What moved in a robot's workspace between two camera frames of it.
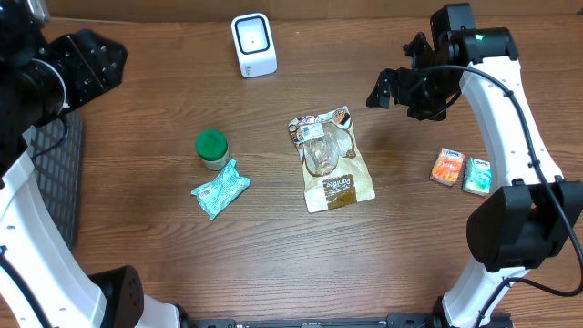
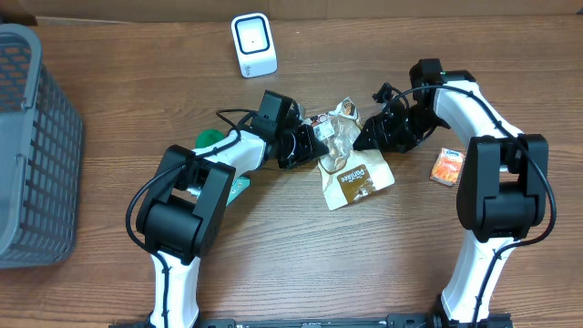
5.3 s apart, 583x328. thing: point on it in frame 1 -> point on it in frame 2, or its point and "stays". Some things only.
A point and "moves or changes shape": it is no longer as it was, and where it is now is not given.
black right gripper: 438,110 -> 381,128
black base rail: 392,321 stays
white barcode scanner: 254,45 stays
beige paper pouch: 333,171 moves or changes shape
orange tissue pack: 447,166 stays
